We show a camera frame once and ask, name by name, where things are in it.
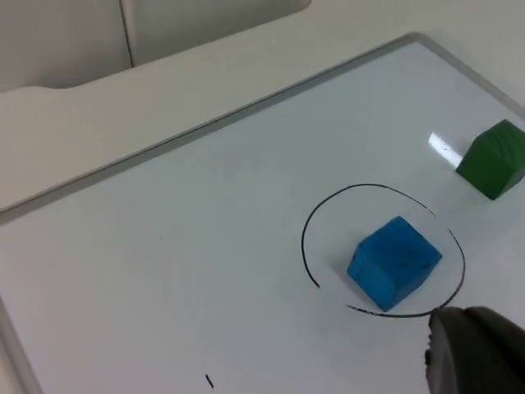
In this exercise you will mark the blue cube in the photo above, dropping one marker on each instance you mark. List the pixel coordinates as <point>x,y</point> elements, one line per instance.
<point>393,262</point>

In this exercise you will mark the green cube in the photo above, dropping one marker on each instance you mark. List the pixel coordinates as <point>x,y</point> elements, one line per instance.
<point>494,164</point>

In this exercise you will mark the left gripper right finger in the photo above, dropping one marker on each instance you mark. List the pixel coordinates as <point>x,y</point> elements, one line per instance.
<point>506,349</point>

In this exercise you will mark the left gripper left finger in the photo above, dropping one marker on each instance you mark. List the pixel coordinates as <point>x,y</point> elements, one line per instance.
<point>455,357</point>

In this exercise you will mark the grey-framed whiteboard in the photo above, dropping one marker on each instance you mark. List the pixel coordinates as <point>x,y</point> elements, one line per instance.
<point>184,246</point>

